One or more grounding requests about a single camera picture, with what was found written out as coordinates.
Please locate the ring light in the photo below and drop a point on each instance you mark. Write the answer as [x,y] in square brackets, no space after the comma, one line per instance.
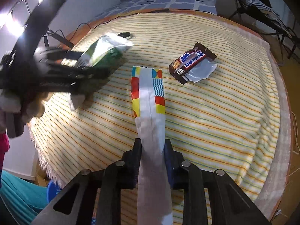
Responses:
[14,14]

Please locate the colourful white wrapper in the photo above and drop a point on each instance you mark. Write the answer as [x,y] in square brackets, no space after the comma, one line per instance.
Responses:
[154,205]

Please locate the green white snack bag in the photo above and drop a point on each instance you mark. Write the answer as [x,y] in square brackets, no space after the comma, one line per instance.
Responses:
[105,51]

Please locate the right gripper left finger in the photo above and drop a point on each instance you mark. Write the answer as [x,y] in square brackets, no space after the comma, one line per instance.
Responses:
[94,195]

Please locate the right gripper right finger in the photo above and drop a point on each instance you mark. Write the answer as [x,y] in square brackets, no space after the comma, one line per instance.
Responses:
[228,203]

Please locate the black folding chair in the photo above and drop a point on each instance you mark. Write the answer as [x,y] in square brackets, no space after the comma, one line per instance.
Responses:
[281,35]

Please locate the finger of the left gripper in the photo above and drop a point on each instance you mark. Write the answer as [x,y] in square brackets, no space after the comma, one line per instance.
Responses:
[61,78]
[55,53]

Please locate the striped yellow towel blanket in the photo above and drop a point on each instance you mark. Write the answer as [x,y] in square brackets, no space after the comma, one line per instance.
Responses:
[237,119]

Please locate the brown snickers wrapper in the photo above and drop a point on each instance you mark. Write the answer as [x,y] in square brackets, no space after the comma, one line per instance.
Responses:
[194,65]

